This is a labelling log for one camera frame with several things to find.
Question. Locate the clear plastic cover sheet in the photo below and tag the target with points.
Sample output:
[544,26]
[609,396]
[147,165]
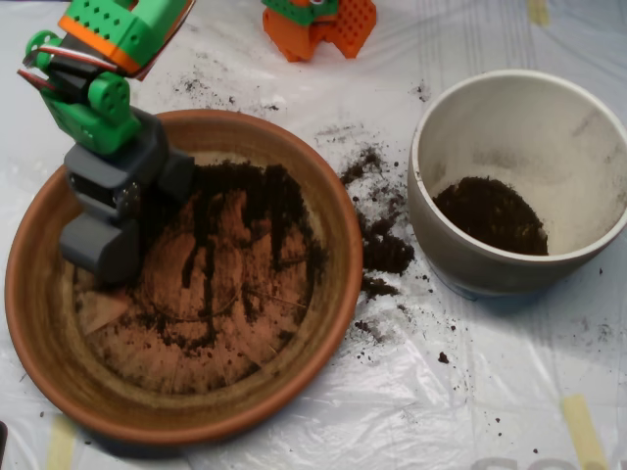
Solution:
[490,391]

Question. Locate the small dark brown crumb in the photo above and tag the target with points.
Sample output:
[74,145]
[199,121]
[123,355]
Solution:
[444,357]

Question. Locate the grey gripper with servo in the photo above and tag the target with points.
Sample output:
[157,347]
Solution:
[100,188]

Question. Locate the dark soil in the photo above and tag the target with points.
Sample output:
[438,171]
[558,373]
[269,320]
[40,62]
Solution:
[274,205]
[490,220]

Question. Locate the dark brown object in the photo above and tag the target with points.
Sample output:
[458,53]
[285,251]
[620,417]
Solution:
[3,440]

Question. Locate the beige masking tape strip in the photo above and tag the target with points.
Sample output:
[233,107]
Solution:
[583,431]
[61,445]
[104,17]
[538,12]
[73,14]

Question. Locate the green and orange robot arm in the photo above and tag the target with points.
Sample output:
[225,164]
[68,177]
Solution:
[98,122]

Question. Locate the terracotta clay bowl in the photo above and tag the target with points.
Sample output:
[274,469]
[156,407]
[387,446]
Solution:
[44,318]

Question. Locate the white ceramic pot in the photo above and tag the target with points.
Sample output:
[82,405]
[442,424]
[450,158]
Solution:
[490,274]

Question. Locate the spilled dark soil patch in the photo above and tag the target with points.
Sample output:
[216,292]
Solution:
[387,254]

